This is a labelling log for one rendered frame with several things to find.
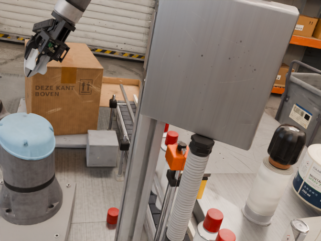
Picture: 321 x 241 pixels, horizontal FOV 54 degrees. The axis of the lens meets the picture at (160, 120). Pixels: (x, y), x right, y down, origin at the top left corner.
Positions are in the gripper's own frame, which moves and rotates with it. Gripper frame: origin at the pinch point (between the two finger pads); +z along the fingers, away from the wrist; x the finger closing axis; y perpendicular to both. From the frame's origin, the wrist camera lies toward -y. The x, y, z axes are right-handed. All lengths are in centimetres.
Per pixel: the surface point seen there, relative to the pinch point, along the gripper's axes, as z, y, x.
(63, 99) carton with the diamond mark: 5.3, -2.1, 17.1
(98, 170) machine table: 16.7, 21.7, 27.3
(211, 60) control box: -31, 64, -13
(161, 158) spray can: -4.2, 42.0, 23.8
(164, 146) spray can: -7.4, 41.0, 22.8
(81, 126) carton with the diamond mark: 12.2, 0.7, 28.4
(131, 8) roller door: -50, -301, 242
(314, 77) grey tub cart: -90, -33, 265
